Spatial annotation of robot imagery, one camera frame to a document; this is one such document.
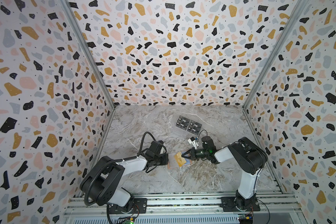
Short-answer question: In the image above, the black vip card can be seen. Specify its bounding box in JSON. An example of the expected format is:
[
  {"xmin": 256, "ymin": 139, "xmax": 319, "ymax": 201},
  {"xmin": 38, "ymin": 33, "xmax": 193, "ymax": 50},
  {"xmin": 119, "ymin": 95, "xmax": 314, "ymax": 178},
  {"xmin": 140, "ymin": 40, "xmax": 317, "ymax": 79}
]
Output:
[
  {"xmin": 187, "ymin": 120, "xmax": 202, "ymax": 135},
  {"xmin": 176, "ymin": 116, "xmax": 190, "ymax": 130}
]

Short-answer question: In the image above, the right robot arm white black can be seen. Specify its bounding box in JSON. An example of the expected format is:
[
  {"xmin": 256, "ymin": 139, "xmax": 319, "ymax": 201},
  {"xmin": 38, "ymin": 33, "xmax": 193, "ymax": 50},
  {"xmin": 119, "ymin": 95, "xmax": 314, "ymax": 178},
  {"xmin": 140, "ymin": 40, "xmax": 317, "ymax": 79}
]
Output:
[{"xmin": 182, "ymin": 136, "xmax": 268, "ymax": 211}]

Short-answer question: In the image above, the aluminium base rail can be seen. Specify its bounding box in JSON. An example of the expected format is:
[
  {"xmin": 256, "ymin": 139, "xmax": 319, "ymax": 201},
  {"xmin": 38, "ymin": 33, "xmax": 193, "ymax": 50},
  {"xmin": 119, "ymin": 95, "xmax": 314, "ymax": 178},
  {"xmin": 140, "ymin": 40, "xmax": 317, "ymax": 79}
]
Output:
[{"xmin": 62, "ymin": 191, "xmax": 307, "ymax": 224}]

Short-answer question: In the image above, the black VIP card right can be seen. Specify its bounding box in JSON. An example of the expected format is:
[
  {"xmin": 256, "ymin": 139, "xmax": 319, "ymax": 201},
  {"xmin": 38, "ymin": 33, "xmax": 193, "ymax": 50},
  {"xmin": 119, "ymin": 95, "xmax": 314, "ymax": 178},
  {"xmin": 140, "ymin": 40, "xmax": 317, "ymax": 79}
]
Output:
[{"xmin": 187, "ymin": 120, "xmax": 202, "ymax": 135}]

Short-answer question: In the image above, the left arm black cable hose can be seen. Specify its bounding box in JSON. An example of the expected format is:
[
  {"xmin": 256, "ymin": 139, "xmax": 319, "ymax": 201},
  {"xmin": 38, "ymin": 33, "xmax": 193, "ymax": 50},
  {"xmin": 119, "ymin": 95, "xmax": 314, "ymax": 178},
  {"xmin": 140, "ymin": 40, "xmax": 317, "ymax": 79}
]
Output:
[{"xmin": 83, "ymin": 131, "xmax": 157, "ymax": 206}]

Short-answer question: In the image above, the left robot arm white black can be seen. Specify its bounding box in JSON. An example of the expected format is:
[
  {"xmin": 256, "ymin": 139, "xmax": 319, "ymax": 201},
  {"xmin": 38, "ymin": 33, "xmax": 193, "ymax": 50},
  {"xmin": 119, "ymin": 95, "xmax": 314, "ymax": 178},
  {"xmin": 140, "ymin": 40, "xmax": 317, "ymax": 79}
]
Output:
[{"xmin": 80, "ymin": 141, "xmax": 168, "ymax": 211}]

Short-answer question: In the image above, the clear acrylic card stand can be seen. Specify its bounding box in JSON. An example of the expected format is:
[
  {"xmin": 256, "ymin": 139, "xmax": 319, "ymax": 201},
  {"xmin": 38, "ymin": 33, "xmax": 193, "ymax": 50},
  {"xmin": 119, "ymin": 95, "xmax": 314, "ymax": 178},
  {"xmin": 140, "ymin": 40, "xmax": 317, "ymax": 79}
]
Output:
[{"xmin": 172, "ymin": 115, "xmax": 203, "ymax": 138}]

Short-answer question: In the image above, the black VIP card left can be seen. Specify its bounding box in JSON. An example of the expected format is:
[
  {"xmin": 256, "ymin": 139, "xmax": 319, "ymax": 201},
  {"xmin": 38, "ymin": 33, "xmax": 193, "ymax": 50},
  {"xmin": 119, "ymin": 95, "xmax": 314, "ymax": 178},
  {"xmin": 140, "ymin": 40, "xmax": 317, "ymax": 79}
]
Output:
[{"xmin": 176, "ymin": 116, "xmax": 190, "ymax": 130}]

